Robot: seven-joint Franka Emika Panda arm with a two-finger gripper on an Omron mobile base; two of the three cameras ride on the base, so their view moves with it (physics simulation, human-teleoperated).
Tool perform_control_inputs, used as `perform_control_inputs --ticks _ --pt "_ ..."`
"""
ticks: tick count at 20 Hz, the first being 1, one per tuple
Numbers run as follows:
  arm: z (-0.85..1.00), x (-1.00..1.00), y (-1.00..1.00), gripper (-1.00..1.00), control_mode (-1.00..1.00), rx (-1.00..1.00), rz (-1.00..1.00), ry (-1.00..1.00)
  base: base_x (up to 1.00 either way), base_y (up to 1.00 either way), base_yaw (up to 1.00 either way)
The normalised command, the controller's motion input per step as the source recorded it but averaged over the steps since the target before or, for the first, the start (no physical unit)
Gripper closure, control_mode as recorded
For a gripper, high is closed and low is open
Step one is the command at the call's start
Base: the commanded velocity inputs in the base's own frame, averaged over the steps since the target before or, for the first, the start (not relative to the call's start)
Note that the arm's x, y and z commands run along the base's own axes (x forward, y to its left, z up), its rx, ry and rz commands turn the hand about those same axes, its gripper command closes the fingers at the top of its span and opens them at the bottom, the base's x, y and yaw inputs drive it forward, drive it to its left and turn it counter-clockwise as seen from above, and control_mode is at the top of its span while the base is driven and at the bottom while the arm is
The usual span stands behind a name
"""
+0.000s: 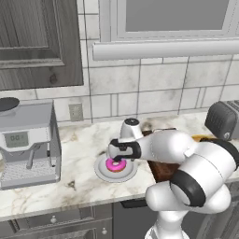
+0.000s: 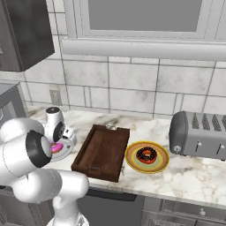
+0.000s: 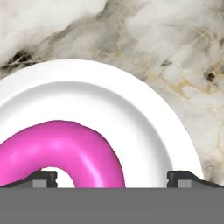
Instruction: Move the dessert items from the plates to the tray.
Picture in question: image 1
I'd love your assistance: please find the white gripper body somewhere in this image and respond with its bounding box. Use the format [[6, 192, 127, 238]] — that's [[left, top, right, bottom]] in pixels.
[[107, 145, 135, 162]]

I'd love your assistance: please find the brown wooden tray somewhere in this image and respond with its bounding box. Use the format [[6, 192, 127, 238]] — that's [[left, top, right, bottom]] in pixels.
[[141, 127, 218, 184]]

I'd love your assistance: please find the pink frosted donut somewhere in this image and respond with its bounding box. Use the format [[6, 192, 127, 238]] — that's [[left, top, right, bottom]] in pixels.
[[105, 157, 128, 174]]

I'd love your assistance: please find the white round plate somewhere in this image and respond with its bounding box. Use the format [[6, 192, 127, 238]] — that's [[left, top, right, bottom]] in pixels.
[[93, 152, 140, 183]]

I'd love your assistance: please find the dark grey dishwasher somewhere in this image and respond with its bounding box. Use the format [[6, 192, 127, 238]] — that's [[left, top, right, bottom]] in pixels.
[[112, 181, 239, 239]]

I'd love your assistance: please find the grey lower cupboard door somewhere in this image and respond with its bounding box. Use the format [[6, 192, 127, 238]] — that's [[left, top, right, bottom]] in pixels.
[[92, 218, 113, 239]]

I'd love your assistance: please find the grey coffee machine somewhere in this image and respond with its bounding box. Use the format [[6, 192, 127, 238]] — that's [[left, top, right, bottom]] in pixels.
[[0, 96, 63, 191]]

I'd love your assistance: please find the grey drawer front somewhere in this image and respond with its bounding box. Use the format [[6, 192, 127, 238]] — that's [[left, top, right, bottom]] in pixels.
[[8, 206, 95, 232]]

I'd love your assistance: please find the dark grey toaster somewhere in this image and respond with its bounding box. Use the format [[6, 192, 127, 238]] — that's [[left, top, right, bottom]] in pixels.
[[204, 100, 239, 141]]

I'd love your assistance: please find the white window sill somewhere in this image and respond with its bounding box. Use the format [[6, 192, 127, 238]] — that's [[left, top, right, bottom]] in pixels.
[[91, 38, 239, 62]]

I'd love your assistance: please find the grey wooden cupboard door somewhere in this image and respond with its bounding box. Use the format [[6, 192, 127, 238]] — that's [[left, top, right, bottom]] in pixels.
[[0, 0, 85, 91]]

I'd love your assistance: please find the white framed window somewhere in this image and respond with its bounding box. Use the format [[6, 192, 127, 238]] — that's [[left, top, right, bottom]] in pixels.
[[98, 0, 239, 42]]

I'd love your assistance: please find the black dishwasher handle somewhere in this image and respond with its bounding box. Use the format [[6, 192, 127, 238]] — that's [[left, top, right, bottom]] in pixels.
[[119, 199, 149, 209]]

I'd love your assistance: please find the grey wall outlet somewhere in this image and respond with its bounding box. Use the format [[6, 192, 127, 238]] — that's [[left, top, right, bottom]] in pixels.
[[68, 103, 85, 122]]

